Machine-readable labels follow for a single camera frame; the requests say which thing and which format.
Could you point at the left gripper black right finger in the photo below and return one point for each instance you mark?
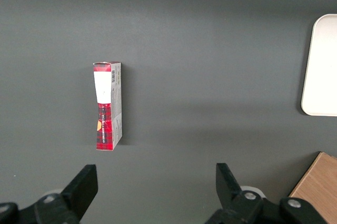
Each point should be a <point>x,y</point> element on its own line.
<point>227,184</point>

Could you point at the red plaid cardboard box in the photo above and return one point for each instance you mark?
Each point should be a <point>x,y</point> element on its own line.
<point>104,118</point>

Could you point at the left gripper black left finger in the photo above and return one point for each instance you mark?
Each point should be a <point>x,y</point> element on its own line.
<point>83,187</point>

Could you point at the cream rectangular plastic tray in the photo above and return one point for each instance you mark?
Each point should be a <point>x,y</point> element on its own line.
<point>322,69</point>

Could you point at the wooden two-drawer cabinet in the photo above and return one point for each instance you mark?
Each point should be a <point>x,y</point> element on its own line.
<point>319,182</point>

